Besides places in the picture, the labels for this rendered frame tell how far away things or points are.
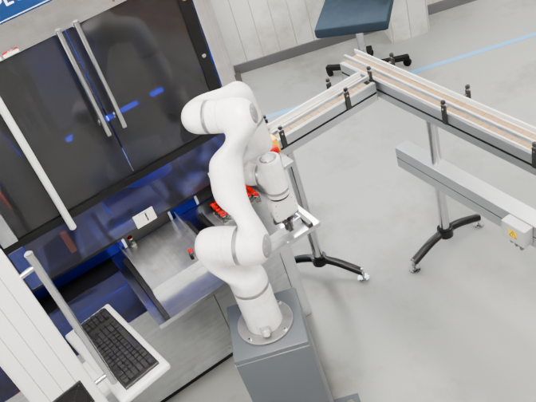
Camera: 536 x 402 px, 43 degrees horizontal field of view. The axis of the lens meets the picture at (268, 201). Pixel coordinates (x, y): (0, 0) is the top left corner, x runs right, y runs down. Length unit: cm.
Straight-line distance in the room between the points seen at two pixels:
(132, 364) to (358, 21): 292
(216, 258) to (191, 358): 122
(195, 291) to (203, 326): 64
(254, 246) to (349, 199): 207
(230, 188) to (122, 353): 82
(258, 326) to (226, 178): 53
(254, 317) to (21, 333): 69
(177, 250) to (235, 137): 85
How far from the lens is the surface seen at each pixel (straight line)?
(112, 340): 254
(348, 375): 317
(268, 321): 221
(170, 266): 261
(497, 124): 273
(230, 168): 195
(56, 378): 219
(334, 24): 466
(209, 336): 315
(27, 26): 227
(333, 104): 309
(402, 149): 337
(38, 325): 206
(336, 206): 397
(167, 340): 305
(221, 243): 200
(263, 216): 265
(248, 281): 209
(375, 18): 461
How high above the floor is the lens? 256
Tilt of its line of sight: 38 degrees down
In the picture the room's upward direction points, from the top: 19 degrees counter-clockwise
